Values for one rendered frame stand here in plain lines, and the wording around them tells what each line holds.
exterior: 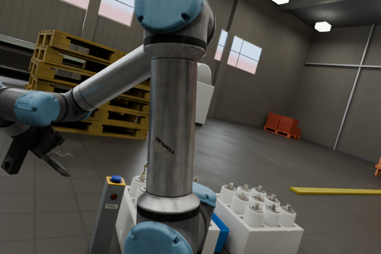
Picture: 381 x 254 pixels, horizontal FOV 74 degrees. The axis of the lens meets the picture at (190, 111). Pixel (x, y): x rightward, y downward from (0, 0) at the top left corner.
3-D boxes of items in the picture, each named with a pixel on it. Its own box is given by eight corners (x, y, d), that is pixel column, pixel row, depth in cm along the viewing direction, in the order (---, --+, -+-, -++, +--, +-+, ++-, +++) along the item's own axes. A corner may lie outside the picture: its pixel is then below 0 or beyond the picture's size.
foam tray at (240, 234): (295, 260, 139) (304, 229, 138) (240, 265, 122) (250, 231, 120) (250, 220, 174) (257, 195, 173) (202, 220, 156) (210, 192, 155)
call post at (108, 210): (107, 257, 103) (125, 186, 101) (89, 258, 100) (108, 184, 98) (105, 246, 110) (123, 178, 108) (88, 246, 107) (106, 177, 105)
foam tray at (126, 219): (210, 266, 115) (220, 229, 114) (125, 272, 98) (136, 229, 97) (179, 219, 150) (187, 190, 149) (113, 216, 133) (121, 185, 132)
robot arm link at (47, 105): (74, 94, 62) (38, 89, 65) (34, 90, 51) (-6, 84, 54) (70, 126, 62) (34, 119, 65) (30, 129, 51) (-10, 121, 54)
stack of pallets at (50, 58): (121, 122, 401) (136, 62, 394) (149, 140, 328) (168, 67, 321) (17, 108, 313) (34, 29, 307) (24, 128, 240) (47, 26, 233)
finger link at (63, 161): (84, 165, 77) (61, 144, 74) (68, 181, 75) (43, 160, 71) (81, 164, 80) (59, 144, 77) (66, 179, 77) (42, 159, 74)
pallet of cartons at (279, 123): (275, 131, 1232) (280, 115, 1226) (300, 140, 1114) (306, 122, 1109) (262, 128, 1177) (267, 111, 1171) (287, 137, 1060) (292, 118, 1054)
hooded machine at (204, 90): (192, 121, 693) (206, 67, 682) (204, 127, 638) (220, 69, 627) (166, 115, 651) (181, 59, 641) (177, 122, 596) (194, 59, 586)
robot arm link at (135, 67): (210, 7, 64) (66, 96, 76) (199, -14, 53) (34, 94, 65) (230, 46, 63) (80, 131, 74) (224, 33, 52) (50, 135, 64)
